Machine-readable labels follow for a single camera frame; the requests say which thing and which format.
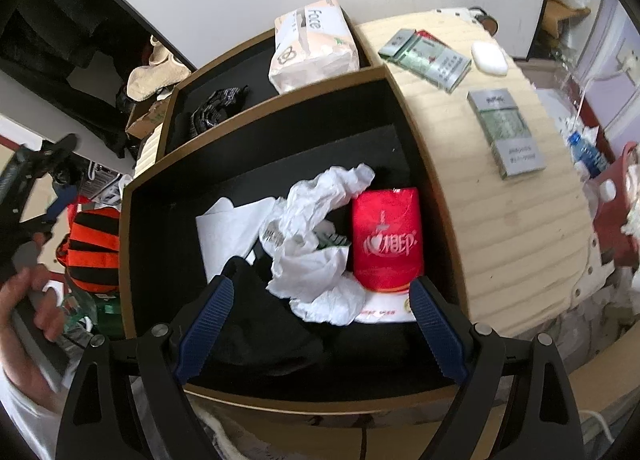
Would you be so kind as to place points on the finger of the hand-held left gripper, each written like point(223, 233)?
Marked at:
point(62, 202)
point(52, 150)

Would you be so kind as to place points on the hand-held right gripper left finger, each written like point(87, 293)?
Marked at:
point(207, 325)

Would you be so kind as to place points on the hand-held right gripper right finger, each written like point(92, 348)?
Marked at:
point(440, 330)

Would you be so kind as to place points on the white paper sheet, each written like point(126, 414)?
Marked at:
point(225, 235)

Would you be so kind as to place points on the red tissue pack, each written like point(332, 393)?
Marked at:
point(385, 240)

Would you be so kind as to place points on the large black storage box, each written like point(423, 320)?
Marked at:
point(175, 200)

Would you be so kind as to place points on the white tissue paper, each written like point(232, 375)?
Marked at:
point(310, 200)

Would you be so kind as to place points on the person's left forearm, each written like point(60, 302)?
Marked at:
point(22, 365)

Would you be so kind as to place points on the person's left hand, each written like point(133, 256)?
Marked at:
point(30, 295)

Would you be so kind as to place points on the orange black striped cloth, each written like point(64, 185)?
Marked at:
point(95, 240)

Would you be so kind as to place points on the brown cardboard box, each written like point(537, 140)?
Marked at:
point(145, 120)

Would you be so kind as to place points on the green plastic bag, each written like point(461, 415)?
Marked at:
point(107, 312)

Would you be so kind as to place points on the black jacket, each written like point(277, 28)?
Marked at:
point(60, 40)

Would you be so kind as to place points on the cream ribbed mat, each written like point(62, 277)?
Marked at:
point(500, 220)

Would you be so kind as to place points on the beige fluffy cloth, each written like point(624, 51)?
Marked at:
point(155, 73)

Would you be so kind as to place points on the black patterned sock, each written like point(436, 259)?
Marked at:
point(215, 108)

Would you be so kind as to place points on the green grey carton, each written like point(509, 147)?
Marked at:
point(440, 65)
point(505, 133)

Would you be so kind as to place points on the red plastic basket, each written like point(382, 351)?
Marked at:
point(612, 210)

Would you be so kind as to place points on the white crumpled wrapper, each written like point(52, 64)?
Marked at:
point(632, 225)

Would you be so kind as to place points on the blue label water bottle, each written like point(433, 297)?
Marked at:
point(590, 155)

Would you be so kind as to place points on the pale peach tissue pack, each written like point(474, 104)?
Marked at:
point(310, 55)

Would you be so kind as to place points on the white oval object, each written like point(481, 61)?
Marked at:
point(490, 58)

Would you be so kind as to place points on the purple drawer cabinet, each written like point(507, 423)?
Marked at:
point(617, 20)

